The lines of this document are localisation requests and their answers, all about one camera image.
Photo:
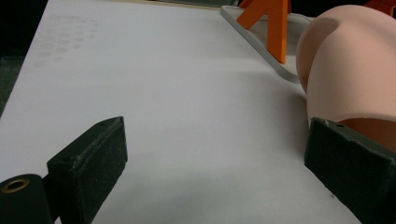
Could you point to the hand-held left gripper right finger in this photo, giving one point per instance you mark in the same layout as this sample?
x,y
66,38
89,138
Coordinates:
x,y
351,168

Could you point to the pink mannequin torso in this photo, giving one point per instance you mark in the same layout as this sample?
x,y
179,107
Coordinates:
x,y
348,65

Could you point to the orange stand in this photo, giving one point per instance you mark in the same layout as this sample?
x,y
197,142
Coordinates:
x,y
274,21

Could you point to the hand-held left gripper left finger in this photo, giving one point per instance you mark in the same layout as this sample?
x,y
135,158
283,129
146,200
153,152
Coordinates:
x,y
90,161

